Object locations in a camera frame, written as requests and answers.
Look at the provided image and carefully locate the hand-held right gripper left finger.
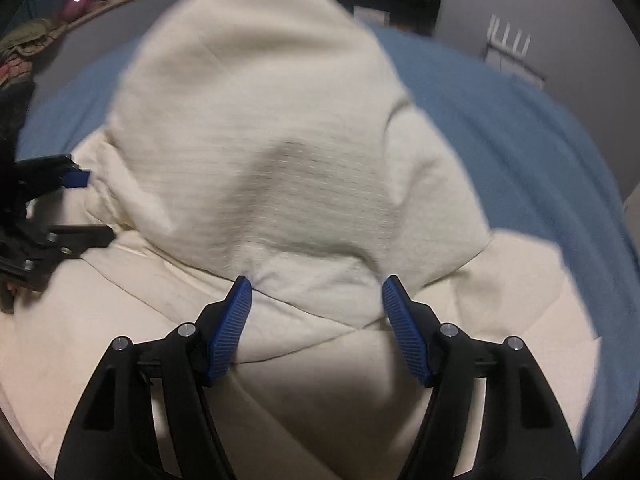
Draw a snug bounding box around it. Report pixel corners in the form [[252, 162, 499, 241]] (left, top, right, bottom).
[[54, 275, 253, 480]]

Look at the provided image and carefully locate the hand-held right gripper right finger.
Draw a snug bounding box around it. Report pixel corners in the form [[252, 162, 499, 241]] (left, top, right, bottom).
[[381, 275, 583, 480]]

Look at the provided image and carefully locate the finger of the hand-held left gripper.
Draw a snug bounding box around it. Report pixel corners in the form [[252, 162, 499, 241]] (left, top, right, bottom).
[[15, 154, 92, 192], [44, 224, 117, 261]]

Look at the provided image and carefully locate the cream hooded jacket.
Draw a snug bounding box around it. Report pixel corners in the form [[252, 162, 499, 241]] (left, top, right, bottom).
[[0, 0, 606, 480]]

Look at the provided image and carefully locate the colourful knitted cloth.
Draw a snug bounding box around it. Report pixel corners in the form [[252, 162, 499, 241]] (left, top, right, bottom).
[[0, 17, 66, 106]]

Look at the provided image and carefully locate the pink round ornament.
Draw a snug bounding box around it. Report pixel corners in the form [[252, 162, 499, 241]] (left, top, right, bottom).
[[61, 0, 91, 23]]

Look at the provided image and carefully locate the blue fleece blanket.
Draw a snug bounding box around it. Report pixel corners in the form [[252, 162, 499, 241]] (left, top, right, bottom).
[[15, 25, 640, 476]]

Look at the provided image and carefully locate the small white box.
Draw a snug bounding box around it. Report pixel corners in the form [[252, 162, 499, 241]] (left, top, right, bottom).
[[354, 6, 391, 27]]

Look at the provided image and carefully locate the white wall rack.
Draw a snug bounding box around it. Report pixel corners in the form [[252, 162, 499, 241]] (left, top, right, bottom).
[[482, 14, 547, 82]]

